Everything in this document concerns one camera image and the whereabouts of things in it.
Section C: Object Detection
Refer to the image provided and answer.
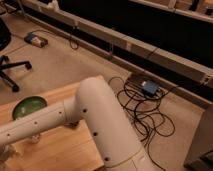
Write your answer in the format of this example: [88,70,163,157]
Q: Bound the black office chair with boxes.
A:
[0,18,32,92]

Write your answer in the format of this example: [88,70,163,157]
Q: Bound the blue black power adapter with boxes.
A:
[142,80,159,97]

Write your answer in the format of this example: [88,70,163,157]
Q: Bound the tangled black floor cables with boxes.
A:
[108,75,177,171]

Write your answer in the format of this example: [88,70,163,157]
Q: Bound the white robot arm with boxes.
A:
[0,77,156,171]

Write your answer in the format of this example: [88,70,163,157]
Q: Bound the long metal frame rail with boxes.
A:
[22,0,213,88]

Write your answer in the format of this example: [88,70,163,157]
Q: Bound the green ceramic bowl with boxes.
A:
[12,96,47,120]

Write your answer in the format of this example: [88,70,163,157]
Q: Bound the black rectangular device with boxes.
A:
[65,121,79,129]

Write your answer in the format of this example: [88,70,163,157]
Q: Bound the black cable on floor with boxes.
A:
[33,26,80,51]

